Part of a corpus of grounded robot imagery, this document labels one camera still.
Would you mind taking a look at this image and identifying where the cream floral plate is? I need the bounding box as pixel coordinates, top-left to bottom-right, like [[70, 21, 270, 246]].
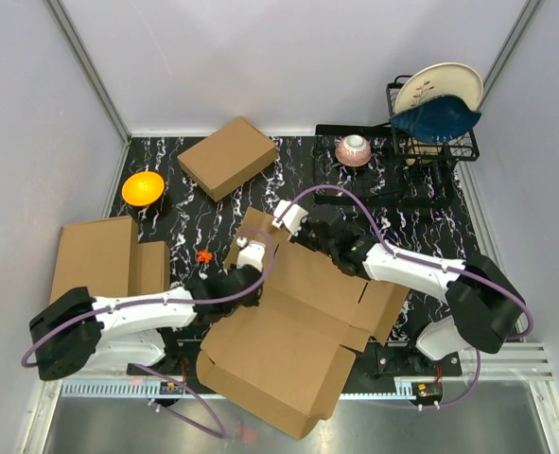
[[393, 62, 484, 114]]

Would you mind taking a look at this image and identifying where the pink patterned bowl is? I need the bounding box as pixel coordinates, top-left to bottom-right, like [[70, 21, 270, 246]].
[[335, 134, 372, 167]]

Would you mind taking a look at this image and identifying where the blue leaf plate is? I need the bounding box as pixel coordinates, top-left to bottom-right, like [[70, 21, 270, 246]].
[[389, 95, 481, 144]]

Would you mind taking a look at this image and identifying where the closed cardboard box back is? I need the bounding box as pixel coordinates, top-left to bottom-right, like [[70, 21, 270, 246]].
[[178, 117, 277, 201]]

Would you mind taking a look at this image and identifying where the orange bowl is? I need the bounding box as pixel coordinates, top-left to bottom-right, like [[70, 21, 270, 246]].
[[121, 171, 165, 207]]

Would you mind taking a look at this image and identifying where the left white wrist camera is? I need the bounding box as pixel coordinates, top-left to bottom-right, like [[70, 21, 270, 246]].
[[236, 236, 266, 272]]

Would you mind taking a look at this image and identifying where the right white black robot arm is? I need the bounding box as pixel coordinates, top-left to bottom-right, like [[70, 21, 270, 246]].
[[274, 205, 525, 375]]

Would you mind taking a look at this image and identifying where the small orange red toy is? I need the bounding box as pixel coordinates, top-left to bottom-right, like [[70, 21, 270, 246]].
[[196, 249, 214, 264]]

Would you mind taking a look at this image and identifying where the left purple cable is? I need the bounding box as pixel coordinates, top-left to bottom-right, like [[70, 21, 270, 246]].
[[21, 228, 277, 439]]

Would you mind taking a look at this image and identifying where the small cardboard box left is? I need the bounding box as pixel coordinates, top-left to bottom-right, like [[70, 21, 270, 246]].
[[129, 241, 170, 296]]

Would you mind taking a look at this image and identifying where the large cardboard box left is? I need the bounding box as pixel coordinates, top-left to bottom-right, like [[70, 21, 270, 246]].
[[49, 216, 137, 303]]

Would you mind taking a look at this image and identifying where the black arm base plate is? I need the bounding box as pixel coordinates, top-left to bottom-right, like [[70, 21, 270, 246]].
[[150, 340, 463, 378]]

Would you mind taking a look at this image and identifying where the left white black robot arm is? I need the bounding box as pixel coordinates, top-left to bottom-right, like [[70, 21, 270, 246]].
[[21, 265, 265, 381]]

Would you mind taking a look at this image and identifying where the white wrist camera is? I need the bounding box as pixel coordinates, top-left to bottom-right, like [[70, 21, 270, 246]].
[[236, 236, 266, 272], [271, 200, 308, 236]]

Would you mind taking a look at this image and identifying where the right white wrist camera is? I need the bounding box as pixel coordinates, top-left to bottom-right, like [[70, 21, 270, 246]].
[[271, 200, 308, 236]]

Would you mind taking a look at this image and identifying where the black wire dish rack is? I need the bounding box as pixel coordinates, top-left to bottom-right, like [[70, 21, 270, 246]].
[[313, 75, 480, 209]]

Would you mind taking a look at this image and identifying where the beige cup in rack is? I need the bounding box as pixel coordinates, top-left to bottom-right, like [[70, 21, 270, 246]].
[[406, 145, 439, 166]]

